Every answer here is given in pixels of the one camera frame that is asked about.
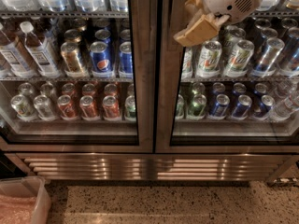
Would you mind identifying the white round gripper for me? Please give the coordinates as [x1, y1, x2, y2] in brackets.
[174, 0, 262, 47]

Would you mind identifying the glass fridge door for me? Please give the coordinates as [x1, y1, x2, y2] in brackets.
[157, 0, 299, 155]
[0, 0, 157, 153]

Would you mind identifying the green can lower right door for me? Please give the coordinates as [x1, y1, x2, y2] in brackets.
[187, 94, 206, 119]

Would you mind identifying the green can door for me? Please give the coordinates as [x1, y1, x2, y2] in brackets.
[187, 94, 206, 119]
[125, 95, 136, 120]

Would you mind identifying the green can lower left door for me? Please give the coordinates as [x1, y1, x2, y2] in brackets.
[125, 95, 136, 120]

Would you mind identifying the green white 7UP can right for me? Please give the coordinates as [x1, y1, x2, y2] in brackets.
[223, 39, 254, 77]

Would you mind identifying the blue silver can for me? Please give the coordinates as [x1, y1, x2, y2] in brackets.
[249, 37, 285, 77]

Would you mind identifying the blue Pepsi can right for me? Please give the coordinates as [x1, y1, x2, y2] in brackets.
[119, 42, 133, 78]

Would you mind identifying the blue pepsi can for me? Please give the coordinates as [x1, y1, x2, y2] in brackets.
[90, 41, 113, 77]
[119, 42, 133, 78]

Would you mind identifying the blue can lower right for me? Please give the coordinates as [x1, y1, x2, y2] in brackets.
[231, 94, 252, 119]

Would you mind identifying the blue can lower left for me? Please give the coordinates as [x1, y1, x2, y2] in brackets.
[208, 94, 230, 119]

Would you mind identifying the blue Pepsi can front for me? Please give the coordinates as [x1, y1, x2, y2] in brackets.
[90, 41, 113, 77]

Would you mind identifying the red soda can right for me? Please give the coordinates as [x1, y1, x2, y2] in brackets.
[102, 95, 121, 120]

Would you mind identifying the red soda can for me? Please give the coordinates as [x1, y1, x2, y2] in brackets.
[57, 95, 78, 120]
[79, 95, 100, 120]
[102, 95, 121, 120]

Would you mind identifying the gold soda can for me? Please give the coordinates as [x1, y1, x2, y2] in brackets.
[61, 42, 88, 77]

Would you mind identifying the red soda can middle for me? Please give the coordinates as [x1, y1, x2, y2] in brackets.
[79, 95, 100, 120]

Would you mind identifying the brown tea bottle white cap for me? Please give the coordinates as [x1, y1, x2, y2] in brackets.
[20, 21, 61, 77]

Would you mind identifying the red soda can left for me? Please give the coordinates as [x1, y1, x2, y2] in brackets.
[57, 95, 78, 120]

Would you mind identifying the brown tea bottle left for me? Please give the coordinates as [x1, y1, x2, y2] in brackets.
[0, 23, 36, 77]

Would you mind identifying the silver can far left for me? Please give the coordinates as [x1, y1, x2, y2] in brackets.
[10, 94, 37, 121]

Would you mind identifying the clear plastic storage bin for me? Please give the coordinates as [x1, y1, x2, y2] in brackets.
[0, 176, 51, 224]

